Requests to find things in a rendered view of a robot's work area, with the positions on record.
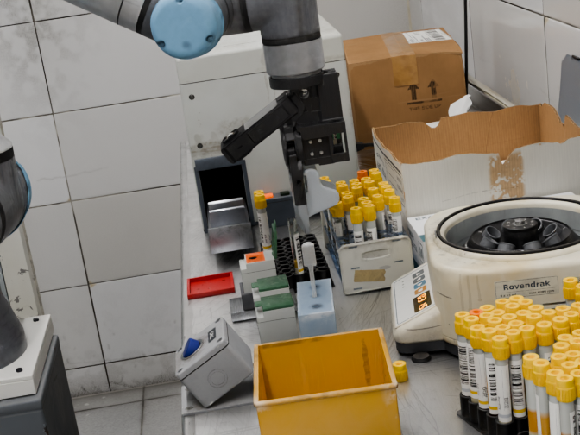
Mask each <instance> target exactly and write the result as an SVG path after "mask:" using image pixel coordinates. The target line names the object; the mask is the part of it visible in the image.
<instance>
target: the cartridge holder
mask: <svg viewBox="0 0 580 435"><path fill-rule="evenodd" d="M239 285H240V290H241V296H242V297H239V298H234V299H229V302H230V315H231V320H232V322H238V321H244V320H245V319H250V318H256V315H255V305H254V300H253V294H252V293H244V291H243V283H242V282H240V283H239ZM289 292H290V293H291V295H292V297H293V302H294V305H295V307H294V310H295V312H297V311H298V301H297V299H296V295H295V292H294V290H293V288H292V289H289Z"/></svg>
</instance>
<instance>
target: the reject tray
mask: <svg viewBox="0 0 580 435"><path fill-rule="evenodd" d="M186 280H187V298H188V300H190V299H199V298H204V297H210V296H215V295H220V294H227V293H234V292H235V286H234V280H233V273H232V271H231V272H226V273H220V274H210V275H205V276H199V277H194V278H188V279H186Z"/></svg>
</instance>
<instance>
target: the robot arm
mask: <svg viewBox="0 0 580 435"><path fill-rule="evenodd" d="M63 1H66V2H68V3H70V4H73V5H75V6H77V7H79V8H81V9H84V10H86V11H89V12H91V13H92V14H94V15H97V16H100V17H102V18H104V19H106V20H108V21H110V22H114V23H115V24H117V25H120V26H122V27H124V28H127V29H129V30H131V31H133V32H136V33H138V34H140V35H143V36H145V37H147V38H149V39H151V40H153V41H155V43H156V44H157V45H158V47H159V48H160V49H161V50H162V51H163V52H164V53H165V54H168V55H169V56H171V57H174V58H176V59H180V60H190V59H194V58H197V57H199V56H202V55H204V54H207V53H209V52H210V51H211V50H212V49H213V48H214V47H215V46H216V45H217V44H218V43H219V41H220V39H221V37H222V36H225V35H237V34H244V33H250V32H254V31H260V32H261V38H262V47H263V53H264V60H265V66H266V72H267V74H268V75H269V77H268V78H269V84H270V88H271V89H273V90H288V91H284V92H283V93H282V94H281V95H280V96H279V97H277V98H276V99H275V100H273V101H272V102H271V103H270V104H268V105H267V106H266V107H264V108H263V109H262V110H260V111H259V112H258V113H257V114H255V115H254V116H253V117H251V118H250V119H249V120H248V121H247V122H246V123H245V124H243V125H242V126H241V127H240V128H238V129H234V130H232V131H231V132H230V133H229V134H228V135H227V136H226V137H225V138H224V139H223V140H222V141H221V153H222V154H223V155H224V157H225V158H226V159H227V160H228V161H229V162H230V163H232V164H234V163H236V162H237V161H240V160H241V159H243V158H244V157H246V156H247V155H248V154H249V153H251V151H252V150H253V148H254V147H256V146H257V145H258V144H259V143H261V142H262V141H263V140H265V139H266V138H267V137H268V136H270V135H271V134H272V133H274V132H275V131H276V130H277V129H279V130H280V134H281V146H282V152H283V156H284V161H285V163H286V166H287V169H288V174H289V180H290V186H291V191H292V196H293V206H294V211H295V217H296V221H297V224H298V225H299V227H300V228H301V229H302V230H303V231H304V232H305V233H306V234H310V225H309V217H310V216H312V215H314V214H317V213H319V212H321V211H324V210H326V209H329V208H331V207H333V206H335V205H337V203H338V202H339V199H340V198H339V193H338V191H337V188H336V186H335V184H334V183H332V182H330V181H327V180H322V179H320V177H319V173H318V171H317V168H316V166H315V164H319V165H320V166H321V165H327V164H332V163H335V162H340V161H349V160H350V156H349V149H348V142H347V135H346V127H345V121H344V118H343V111H342V103H341V96H340V89H339V82H338V75H337V72H336V70H335V68H331V69H324V70H322V68H324V66H325V57H324V50H323V44H322V37H321V33H320V25H319V18H318V5H317V0H63ZM302 89H307V91H306V93H305V94H303V92H304V91H302ZM342 133H344V145H345V152H344V147H343V140H342ZM304 179H305V181H304ZM31 198H32V189H31V184H30V180H29V177H28V174H27V172H26V171H25V169H24V168H23V166H22V165H21V164H20V163H18V162H17V161H16V158H15V154H14V149H13V144H12V142H11V140H9V139H8V138H6V137H5V136H3V135H2V134H0V244H1V243H2V242H3V241H4V240H5V238H6V237H8V236H10V235H11V234H12V233H13V232H15V231H16V230H17V228H18V227H19V226H20V225H21V223H22V221H23V219H24V218H25V216H26V214H27V212H28V209H29V207H30V203H31ZM26 349H27V340H26V336H25V332H24V329H23V327H22V324H21V322H20V321H19V319H18V317H17V316H16V314H15V313H14V311H13V309H12V308H11V306H10V305H9V302H8V301H7V300H6V298H5V297H4V295H3V292H2V290H1V286H0V369H3V368H5V367H6V366H8V365H10V364H12V363H13V362H14V361H16V360H17V359H18V358H19V357H20V356H22V354H23V353H24V352H25V350H26Z"/></svg>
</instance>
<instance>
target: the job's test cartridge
mask: <svg viewBox="0 0 580 435"><path fill-rule="evenodd" d="M272 252H273V251H272V250H267V251H262V252H256V253H251V254H245V255H244V258H245V259H244V260H239V263H240V269H241V275H242V280H243V291H244V293H252V286H251V283H254V282H257V279H261V278H266V277H271V276H276V275H277V274H276V269H275V263H274V260H275V259H274V257H273V256H272Z"/></svg>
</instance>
